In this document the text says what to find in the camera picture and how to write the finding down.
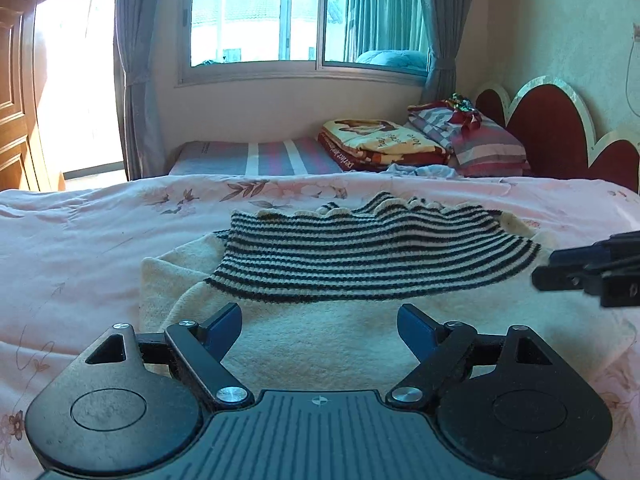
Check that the pink floral bedsheet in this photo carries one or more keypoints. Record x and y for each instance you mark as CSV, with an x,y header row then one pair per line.
x,y
75,260

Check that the grey curtain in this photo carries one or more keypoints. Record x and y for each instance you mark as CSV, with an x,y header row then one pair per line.
x,y
137,60
445,35

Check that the folded printed yellow red blanket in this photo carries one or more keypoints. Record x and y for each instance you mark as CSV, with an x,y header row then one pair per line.
x,y
380,142

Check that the cream knit sweater black stripes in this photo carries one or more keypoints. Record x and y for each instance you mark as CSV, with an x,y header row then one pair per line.
x,y
350,260

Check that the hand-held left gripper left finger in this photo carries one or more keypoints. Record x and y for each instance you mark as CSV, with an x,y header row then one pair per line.
x,y
226,325

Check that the sliding glass window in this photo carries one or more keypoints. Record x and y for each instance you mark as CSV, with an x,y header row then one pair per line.
x,y
300,15

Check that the red scalloped headboard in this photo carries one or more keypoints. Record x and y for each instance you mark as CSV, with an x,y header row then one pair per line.
x,y
545,130

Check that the folded striped sheet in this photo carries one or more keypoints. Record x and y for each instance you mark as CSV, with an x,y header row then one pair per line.
x,y
430,120

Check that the brown wooden door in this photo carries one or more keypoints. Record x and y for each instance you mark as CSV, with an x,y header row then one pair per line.
x,y
15,100

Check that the striped mattress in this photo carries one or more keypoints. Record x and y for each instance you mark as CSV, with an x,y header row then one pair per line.
x,y
240,157

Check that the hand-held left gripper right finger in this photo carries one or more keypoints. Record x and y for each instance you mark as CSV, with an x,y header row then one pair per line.
x,y
414,325

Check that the teal quilt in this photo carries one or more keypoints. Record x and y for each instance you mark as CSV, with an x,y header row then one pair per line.
x,y
395,60

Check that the striped pillow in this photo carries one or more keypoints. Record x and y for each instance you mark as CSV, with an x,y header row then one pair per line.
x,y
492,150

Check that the colourful shiny ornament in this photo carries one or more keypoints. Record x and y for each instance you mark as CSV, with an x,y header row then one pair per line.
x,y
464,107

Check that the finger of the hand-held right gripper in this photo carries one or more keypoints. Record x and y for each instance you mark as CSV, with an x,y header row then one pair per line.
x,y
555,279
570,257

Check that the light blue cloth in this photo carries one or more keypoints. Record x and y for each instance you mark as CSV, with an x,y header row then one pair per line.
x,y
425,171

